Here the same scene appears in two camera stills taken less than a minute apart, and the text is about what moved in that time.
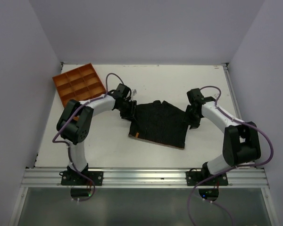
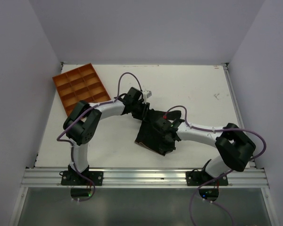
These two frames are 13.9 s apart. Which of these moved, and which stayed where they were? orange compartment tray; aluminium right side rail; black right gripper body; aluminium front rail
Moved: black right gripper body
Stayed: aluminium front rail; orange compartment tray; aluminium right side rail
